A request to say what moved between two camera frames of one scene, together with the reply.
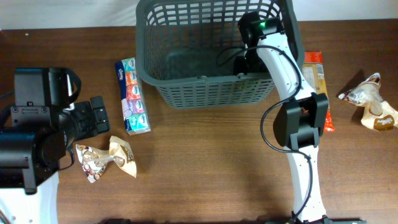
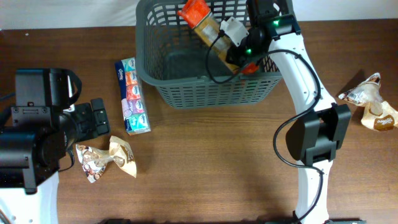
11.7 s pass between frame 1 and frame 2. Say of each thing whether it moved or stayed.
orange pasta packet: moved
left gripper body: stayed
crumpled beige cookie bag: stayed
